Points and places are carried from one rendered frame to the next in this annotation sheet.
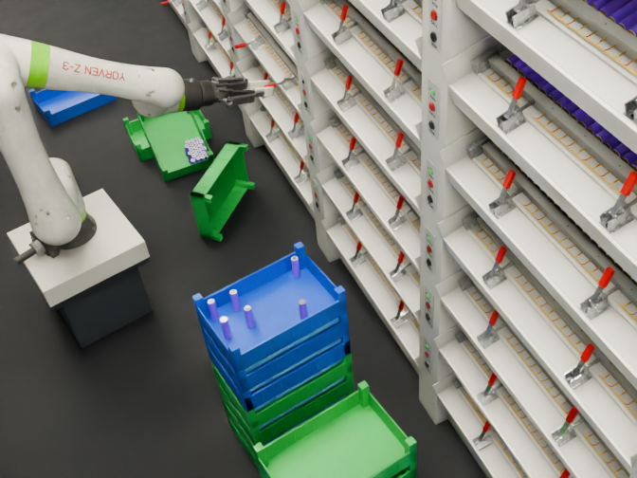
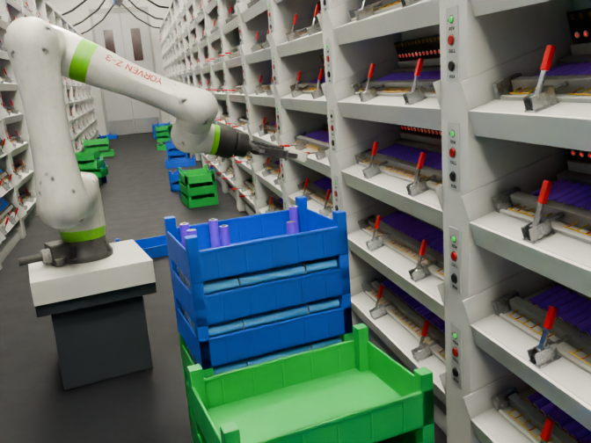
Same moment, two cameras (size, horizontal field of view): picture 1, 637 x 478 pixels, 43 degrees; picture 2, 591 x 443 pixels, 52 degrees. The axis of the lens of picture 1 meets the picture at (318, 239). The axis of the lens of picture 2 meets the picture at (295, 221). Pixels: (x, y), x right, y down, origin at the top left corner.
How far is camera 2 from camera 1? 1.17 m
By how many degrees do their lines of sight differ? 32
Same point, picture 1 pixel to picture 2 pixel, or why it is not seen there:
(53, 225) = (54, 194)
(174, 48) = not seen: hidden behind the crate
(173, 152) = not seen: hidden behind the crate
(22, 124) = (46, 69)
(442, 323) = (472, 275)
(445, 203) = (469, 50)
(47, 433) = not seen: outside the picture
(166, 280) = (177, 348)
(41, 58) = (88, 46)
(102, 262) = (103, 269)
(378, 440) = (376, 399)
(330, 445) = (303, 400)
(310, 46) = (338, 68)
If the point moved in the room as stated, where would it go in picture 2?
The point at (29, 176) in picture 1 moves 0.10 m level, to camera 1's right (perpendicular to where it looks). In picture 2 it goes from (42, 131) to (81, 128)
